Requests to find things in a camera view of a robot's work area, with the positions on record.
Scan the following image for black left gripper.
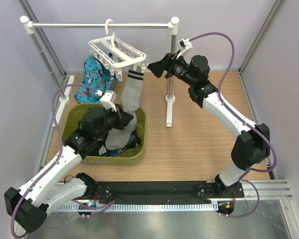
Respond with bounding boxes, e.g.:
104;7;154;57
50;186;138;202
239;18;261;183
94;103;133;139

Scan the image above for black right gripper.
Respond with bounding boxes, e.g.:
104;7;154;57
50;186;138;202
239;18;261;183
147;50;196;87

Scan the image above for grey sock black stripes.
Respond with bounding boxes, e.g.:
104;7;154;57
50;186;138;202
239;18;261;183
120;69;145;135

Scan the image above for black patterned sock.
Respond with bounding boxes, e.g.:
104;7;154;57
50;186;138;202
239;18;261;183
93;130;142;157

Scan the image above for white clip sock hanger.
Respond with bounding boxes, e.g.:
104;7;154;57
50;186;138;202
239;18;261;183
88;18;147;81

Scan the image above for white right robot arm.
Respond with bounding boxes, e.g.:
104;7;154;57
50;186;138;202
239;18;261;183
147;53;270;197

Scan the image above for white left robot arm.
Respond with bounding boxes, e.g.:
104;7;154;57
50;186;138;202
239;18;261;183
4;104;134;233

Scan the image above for blue shark pattern sock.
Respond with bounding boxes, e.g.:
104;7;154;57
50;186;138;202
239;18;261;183
74;54;108;103

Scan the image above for green plastic basket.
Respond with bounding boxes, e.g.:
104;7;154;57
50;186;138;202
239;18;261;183
62;104;148;166

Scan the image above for white metal drying rack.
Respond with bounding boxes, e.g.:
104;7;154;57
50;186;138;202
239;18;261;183
19;16;180;127

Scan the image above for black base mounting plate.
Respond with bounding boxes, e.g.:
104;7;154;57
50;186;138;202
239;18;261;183
84;181;245;205

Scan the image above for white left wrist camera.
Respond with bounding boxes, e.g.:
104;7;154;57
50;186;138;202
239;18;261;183
95;90;117;112

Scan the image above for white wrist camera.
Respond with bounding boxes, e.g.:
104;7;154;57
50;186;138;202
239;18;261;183
176;38;192;59
95;90;117;112

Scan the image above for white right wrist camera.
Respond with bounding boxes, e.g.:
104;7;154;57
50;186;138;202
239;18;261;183
176;38;192;59

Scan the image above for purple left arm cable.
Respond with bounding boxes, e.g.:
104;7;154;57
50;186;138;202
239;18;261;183
10;84;100;239

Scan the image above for aluminium slotted rail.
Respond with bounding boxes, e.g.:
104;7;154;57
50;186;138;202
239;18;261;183
55;201;218;213

